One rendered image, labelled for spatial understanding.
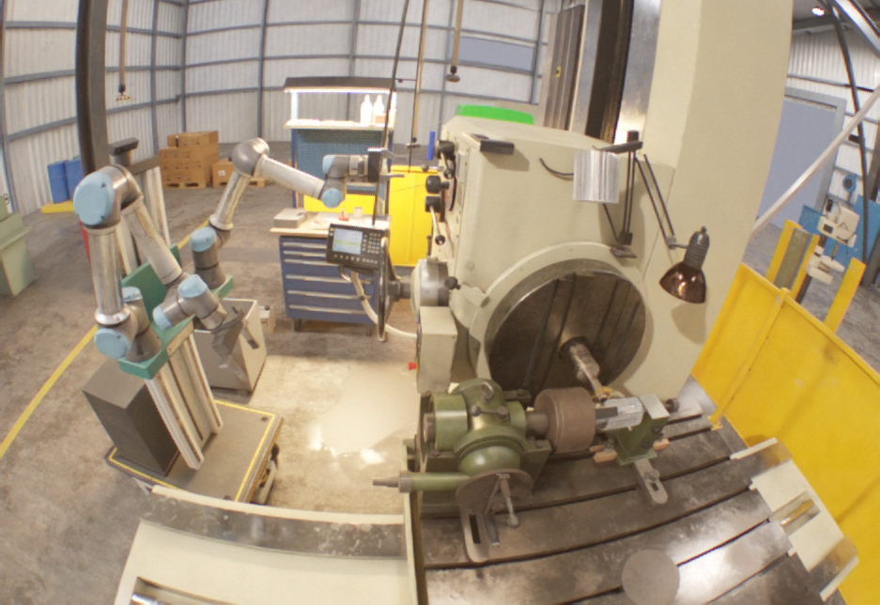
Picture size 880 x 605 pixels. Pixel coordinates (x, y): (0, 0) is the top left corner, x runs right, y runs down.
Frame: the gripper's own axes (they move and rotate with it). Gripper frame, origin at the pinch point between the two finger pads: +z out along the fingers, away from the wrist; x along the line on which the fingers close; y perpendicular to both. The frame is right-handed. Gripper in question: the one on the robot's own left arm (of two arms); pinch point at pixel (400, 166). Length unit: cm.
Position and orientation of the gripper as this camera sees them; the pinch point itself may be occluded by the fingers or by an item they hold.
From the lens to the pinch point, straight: 157.5
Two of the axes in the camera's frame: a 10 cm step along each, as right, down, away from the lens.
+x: -0.9, 8.9, 4.5
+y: -1.0, -4.6, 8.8
